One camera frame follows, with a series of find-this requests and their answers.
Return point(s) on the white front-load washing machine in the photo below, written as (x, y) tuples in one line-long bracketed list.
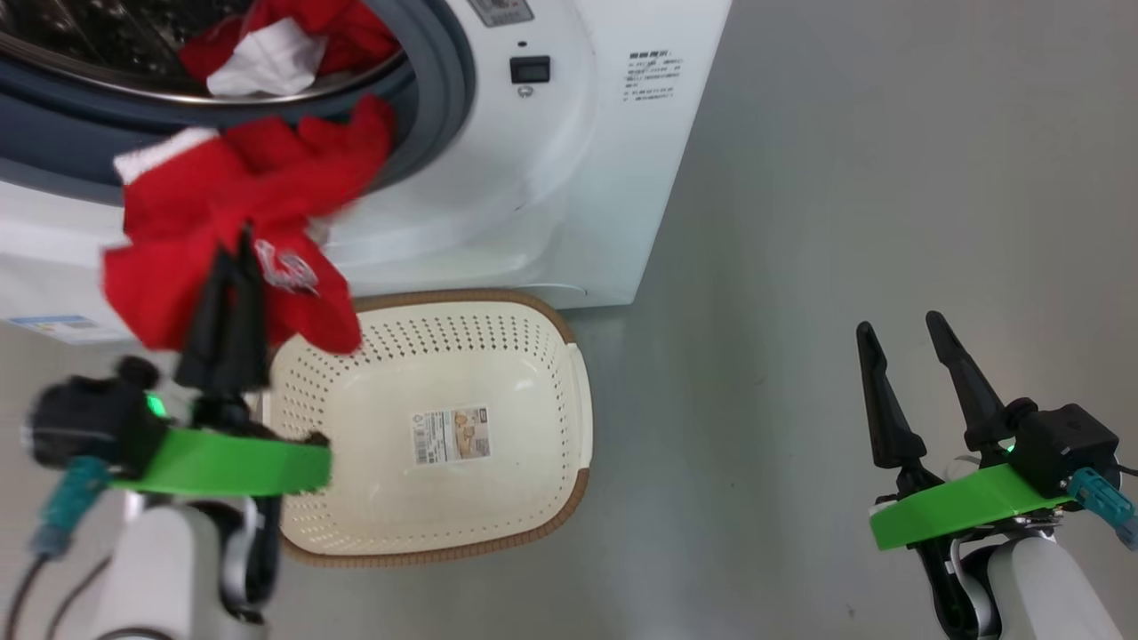
[(578, 178)]

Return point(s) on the cream perforated laundry basket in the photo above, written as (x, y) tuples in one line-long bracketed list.
[(373, 427)]

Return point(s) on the printed text sticker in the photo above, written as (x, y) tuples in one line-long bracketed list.
[(651, 76)]

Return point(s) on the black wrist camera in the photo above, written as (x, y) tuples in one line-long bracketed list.
[(89, 413), (1067, 444)]

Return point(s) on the grey rubber door gasket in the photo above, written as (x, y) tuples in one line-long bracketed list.
[(53, 151)]

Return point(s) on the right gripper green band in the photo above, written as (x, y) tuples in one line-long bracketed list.
[(960, 502)]

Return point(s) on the grey warning label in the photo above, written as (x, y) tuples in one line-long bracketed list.
[(502, 11)]

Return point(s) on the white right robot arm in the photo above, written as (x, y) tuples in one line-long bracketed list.
[(1040, 596)]

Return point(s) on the perforated steel washer drum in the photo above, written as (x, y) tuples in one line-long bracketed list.
[(89, 44)]

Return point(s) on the red lettered shirt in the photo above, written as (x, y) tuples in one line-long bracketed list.
[(204, 196)]

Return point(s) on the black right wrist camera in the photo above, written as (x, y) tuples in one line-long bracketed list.
[(1067, 444)]

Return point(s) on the black door latch slot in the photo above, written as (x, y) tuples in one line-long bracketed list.
[(530, 69)]

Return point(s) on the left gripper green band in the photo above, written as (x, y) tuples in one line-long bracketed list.
[(231, 462)]

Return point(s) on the paper label in basket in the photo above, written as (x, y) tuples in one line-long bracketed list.
[(451, 436)]

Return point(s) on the blue energy label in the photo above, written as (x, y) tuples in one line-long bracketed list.
[(62, 327)]

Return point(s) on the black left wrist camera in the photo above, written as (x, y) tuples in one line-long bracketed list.
[(89, 413)]

